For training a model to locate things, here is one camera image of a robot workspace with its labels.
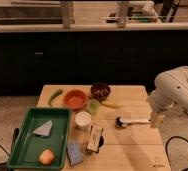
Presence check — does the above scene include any black tool handle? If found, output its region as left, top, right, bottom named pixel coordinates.
left=10, top=128, right=19, bottom=154

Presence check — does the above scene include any white handled dish brush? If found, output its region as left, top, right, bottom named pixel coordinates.
left=116, top=117, right=150, bottom=128

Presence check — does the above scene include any small green cup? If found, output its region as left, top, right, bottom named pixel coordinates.
left=87, top=99, right=100, bottom=115

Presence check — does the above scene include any blue sponge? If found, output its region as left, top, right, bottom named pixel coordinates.
left=67, top=141, right=84, bottom=166

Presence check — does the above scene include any green plastic tray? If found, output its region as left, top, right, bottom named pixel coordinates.
left=7, top=108, right=71, bottom=171

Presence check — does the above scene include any white black eraser block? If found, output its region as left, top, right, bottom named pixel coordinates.
left=86, top=124, right=104, bottom=153

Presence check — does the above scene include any dark brown bowl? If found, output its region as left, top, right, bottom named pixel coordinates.
left=90, top=82, right=111, bottom=101

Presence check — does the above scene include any yellow banana toy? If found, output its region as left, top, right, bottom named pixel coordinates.
left=101, top=101, right=121, bottom=109

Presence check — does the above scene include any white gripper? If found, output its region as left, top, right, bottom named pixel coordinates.
left=148, top=91, right=173, bottom=128

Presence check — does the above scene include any black cable right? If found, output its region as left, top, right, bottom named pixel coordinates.
left=165, top=135, right=188, bottom=171

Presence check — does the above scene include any white cup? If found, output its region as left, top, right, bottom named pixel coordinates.
left=75, top=111, right=91, bottom=129

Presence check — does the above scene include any red bowl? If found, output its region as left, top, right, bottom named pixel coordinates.
left=63, top=90, right=88, bottom=110

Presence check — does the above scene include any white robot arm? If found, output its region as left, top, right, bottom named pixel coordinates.
left=148, top=66, right=188, bottom=128

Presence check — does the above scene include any orange peach toy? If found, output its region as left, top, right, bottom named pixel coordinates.
left=39, top=149, right=55, bottom=165

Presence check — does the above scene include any grey triangular cloth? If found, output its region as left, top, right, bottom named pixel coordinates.
left=33, top=120, right=53, bottom=137

